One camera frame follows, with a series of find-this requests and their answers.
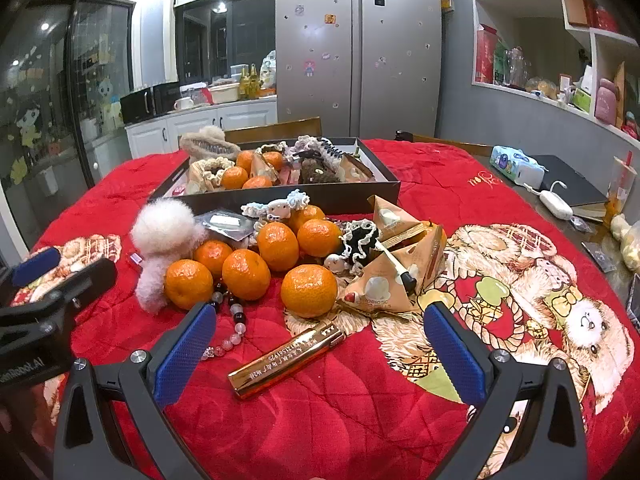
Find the pink round packet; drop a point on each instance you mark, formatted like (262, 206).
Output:
(177, 190)

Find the white cup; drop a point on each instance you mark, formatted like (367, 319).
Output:
(183, 104)

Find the beige basin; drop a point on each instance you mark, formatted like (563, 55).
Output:
(225, 94)

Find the glass jar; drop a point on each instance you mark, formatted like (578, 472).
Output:
(517, 67)

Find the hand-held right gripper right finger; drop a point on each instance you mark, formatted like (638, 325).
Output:
(455, 360)

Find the black notebook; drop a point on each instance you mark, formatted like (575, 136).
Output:
(575, 180)

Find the black white slim tube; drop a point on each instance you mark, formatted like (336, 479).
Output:
(407, 280)

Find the single tangerine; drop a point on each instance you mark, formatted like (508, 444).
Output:
(234, 178)
(274, 160)
(245, 160)
(257, 183)

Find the black hair claw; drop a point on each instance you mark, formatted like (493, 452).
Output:
(332, 151)

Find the yellow bottle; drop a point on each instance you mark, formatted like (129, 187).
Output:
(254, 81)
(243, 84)

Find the red box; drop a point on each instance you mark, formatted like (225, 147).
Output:
(602, 17)

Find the orange square fridge magnet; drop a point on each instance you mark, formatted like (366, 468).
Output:
(330, 19)

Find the white plastic bag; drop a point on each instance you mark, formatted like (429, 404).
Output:
(269, 72)

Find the blue tissue pack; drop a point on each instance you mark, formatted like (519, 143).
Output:
(515, 164)

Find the brown box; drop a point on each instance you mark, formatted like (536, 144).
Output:
(575, 7)

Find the green tissue box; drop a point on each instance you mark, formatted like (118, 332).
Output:
(582, 100)

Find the cream crochet scrunchie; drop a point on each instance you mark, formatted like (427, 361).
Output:
(212, 174)

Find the blue white crochet scrunchie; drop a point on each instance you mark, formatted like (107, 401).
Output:
(275, 207)

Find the silver refrigerator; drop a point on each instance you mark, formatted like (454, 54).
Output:
(350, 50)

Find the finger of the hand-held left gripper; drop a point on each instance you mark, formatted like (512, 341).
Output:
(90, 280)
(35, 266)

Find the glass sliding door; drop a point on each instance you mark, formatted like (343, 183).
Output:
(50, 110)

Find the black cardboard box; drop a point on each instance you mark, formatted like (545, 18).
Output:
(300, 200)

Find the black white crochet scrunchie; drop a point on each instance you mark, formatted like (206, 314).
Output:
(362, 245)

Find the white kitchen cabinet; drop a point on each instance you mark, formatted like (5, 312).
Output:
(200, 127)

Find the gold tube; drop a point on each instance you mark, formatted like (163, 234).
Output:
(287, 360)

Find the pile of tangerines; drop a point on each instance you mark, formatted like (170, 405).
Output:
(308, 291)

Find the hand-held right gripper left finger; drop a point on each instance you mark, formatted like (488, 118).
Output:
(185, 355)

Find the red printed blanket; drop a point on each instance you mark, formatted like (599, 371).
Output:
(325, 435)

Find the pink container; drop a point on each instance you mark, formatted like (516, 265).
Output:
(606, 102)

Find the brown fuzzy scrunchie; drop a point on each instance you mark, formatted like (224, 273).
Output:
(316, 172)

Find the doll fridge magnet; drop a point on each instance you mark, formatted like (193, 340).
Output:
(310, 67)

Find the pale yellow bag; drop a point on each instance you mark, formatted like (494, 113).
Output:
(627, 240)

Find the drink cup with straw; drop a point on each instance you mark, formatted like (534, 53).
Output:
(620, 187)

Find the black microwave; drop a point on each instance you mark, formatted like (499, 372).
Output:
(142, 104)

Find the white charger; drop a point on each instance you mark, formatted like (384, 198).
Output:
(556, 206)

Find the green packet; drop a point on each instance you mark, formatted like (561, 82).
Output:
(500, 62)

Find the white frilly scrunchie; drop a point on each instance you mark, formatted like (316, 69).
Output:
(306, 144)

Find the clear bag with black coil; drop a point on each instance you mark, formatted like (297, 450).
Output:
(225, 224)

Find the beige fluffy hair claw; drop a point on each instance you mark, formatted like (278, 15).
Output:
(207, 142)

